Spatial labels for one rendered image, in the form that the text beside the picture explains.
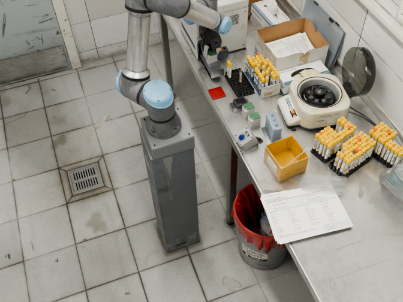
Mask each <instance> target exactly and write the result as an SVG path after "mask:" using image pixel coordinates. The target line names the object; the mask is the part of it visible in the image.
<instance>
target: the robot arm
mask: <svg viewBox="0 0 403 302"><path fill-rule="evenodd" d="M125 9H126V10H127V11H128V33H127V59H126V65H125V66H124V67H123V68H122V70H120V72H119V73H118V76H117V77H116V88H117V90H118V92H119V93H121V94H122V95H123V96H124V97H126V98H128V99H130V100H132V101H133V102H135V103H136V104H138V105H140V106H142V107H143V108H145V109H147V111H148V120H147V123H146V126H147V129H148V133H149V134H150V135H151V136H153V137H154V138H157V139H160V140H165V139H169V138H172V137H174V136H175V135H176V134H178V132H179V131H180V130H181V126H182V124H181V119H180V117H179V115H178V114H177V112H176V111H175V104H174V96H173V92H172V89H171V87H170V85H169V84H168V83H166V82H165V81H163V80H151V79H150V73H151V72H150V70H149V68H148V67H147V64H148V48H149V33H150V25H151V14H152V13H153V12H156V13H160V14H163V15H166V16H171V17H174V18H177V19H181V18H183V20H184V21H185V23H187V24H188V25H193V24H195V23H197V24H199V25H201V26H199V35H200V37H201V39H202V41H201V49H202V53H203V56H204V58H205V59H206V58H207V54H208V52H207V51H208V49H209V46H208V44H210V45H211V48H212V49H215V51H216V53H217V55H218V53H219V50H220V47H221V43H222V40H221V37H220V35H219V33H220V34H223V35H225V34H227V33H229V31H230V30H231V27H232V23H233V22H232V19H231V18H229V17H227V16H225V15H223V14H220V13H218V0H196V1H193V0H125ZM200 33H201V34H200Z"/></svg>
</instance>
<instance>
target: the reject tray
mask: <svg viewBox="0 0 403 302"><path fill-rule="evenodd" d="M208 92H209V94H210V96H211V98H212V99H213V100H215V99H218V98H222V97H225V96H226V94H225V93H224V91H223V89H222V87H221V86H220V87H216V88H213V89H209V90H208Z"/></svg>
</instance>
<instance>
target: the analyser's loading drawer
mask: <svg viewBox="0 0 403 302"><path fill-rule="evenodd" d="M199 55H200V57H201V59H202V61H203V62H204V64H205V65H206V68H207V69H208V71H209V73H210V75H211V78H215V77H219V76H223V75H224V68H221V66H220V65H219V61H215V62H211V63H208V64H207V62H206V59H205V58H204V56H203V53H202V49H201V50H199Z"/></svg>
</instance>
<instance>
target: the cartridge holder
mask: <svg viewBox="0 0 403 302"><path fill-rule="evenodd" d="M246 103H249V101H248V100H247V98H246V99H245V97H244V96H242V97H240V98H236V99H234V100H233V102H232V103H229V106H230V107H231V109H232V110H233V112H234V113H235V112H237V111H241V110H242V106H244V104H246Z"/></svg>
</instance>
